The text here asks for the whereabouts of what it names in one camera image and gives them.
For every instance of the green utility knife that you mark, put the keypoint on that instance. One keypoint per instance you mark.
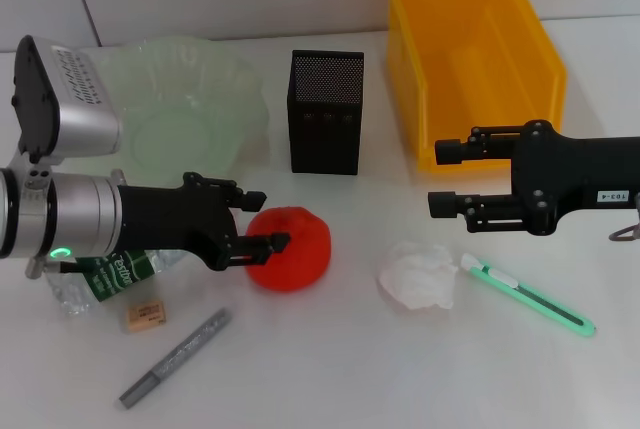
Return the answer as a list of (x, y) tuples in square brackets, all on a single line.
[(530, 296)]

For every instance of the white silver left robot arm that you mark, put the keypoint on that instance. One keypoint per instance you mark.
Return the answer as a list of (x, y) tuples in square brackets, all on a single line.
[(65, 214)]

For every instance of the yellow plastic bin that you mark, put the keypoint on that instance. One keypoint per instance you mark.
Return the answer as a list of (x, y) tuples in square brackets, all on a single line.
[(480, 74)]

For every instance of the white paper ball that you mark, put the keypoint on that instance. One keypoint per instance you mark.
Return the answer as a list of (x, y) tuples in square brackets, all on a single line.
[(417, 276)]

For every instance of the clear plastic water bottle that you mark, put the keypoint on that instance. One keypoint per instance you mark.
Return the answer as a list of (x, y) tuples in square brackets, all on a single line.
[(120, 276)]

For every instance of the grey marker pen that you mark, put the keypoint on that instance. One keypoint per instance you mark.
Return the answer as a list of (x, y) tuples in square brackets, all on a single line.
[(180, 354)]

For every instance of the green glass fruit plate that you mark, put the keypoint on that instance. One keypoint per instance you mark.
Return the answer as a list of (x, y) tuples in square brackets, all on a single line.
[(200, 99)]

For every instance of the small beige eraser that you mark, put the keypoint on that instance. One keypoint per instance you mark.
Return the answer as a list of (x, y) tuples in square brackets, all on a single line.
[(145, 317)]

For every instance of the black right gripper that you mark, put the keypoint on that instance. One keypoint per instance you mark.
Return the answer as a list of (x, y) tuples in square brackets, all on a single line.
[(570, 169)]

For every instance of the black mesh pen holder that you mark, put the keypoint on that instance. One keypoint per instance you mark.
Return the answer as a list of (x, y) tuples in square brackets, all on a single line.
[(325, 139)]

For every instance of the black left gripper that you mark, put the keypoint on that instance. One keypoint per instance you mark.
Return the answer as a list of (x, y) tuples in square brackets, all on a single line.
[(170, 219)]

